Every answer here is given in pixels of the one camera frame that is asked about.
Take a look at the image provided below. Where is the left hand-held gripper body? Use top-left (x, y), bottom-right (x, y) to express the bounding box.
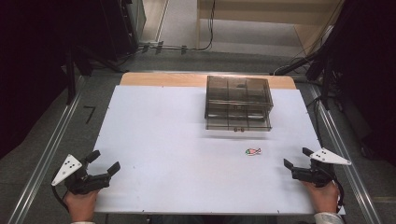
top-left (50, 154), bottom-right (112, 196)

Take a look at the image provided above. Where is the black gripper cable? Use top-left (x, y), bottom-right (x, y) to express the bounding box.
top-left (332, 177), bottom-right (346, 213)
top-left (50, 185), bottom-right (70, 213)

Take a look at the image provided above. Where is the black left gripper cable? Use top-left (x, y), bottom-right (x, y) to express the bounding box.
top-left (50, 185), bottom-right (70, 213)

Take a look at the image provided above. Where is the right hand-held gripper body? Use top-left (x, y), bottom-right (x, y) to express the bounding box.
top-left (291, 147), bottom-right (352, 189)

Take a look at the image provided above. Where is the metal floor rail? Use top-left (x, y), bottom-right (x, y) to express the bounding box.
top-left (309, 83), bottom-right (376, 224)
top-left (6, 76), bottom-right (87, 224)

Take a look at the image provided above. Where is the black cable beside table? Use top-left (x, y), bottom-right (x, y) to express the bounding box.
top-left (306, 95), bottom-right (325, 147)

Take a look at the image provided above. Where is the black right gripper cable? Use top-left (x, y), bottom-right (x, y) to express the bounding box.
top-left (332, 177), bottom-right (346, 213)

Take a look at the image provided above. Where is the person's left hand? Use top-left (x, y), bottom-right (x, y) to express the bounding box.
top-left (64, 189), bottom-right (101, 222)

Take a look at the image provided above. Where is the transparent grey drawer box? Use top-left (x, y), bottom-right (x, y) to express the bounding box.
top-left (204, 75), bottom-right (275, 133)

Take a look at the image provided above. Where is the black hanging cable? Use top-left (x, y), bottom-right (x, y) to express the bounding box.
top-left (186, 0), bottom-right (217, 52)

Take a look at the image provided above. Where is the light wooden shelf unit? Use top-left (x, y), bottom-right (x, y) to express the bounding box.
top-left (195, 0), bottom-right (345, 58)

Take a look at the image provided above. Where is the black metal stand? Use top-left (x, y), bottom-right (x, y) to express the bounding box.
top-left (64, 43), bottom-right (125, 105)
top-left (270, 18), bottom-right (347, 110)

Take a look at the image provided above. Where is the person's right hand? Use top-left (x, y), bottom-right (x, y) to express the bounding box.
top-left (302, 181), bottom-right (340, 215)

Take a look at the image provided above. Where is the white table cover sheet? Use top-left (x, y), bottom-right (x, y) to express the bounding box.
top-left (92, 85), bottom-right (347, 217)

